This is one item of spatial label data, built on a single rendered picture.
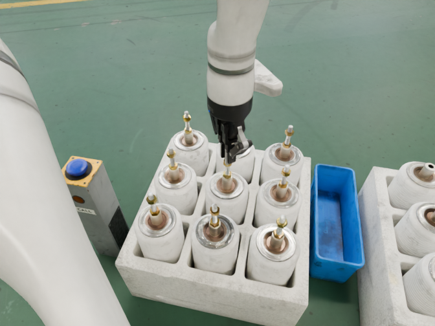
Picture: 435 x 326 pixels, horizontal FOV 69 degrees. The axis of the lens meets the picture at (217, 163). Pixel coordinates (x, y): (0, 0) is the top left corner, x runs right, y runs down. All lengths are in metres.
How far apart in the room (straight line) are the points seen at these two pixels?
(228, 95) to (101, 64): 1.23
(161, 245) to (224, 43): 0.39
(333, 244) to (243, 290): 0.37
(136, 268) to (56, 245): 0.52
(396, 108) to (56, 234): 1.39
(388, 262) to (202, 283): 0.38
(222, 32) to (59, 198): 0.30
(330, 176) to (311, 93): 0.54
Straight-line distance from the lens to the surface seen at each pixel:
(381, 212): 0.83
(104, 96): 1.44
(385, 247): 0.78
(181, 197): 0.70
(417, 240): 0.77
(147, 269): 0.68
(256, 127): 1.21
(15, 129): 0.21
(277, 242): 0.60
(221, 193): 0.67
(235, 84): 0.47
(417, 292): 0.72
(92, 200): 0.69
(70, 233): 0.19
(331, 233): 0.96
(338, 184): 1.01
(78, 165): 0.68
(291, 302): 0.66
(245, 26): 0.43
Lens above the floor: 0.79
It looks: 48 degrees down
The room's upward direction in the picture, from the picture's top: straight up
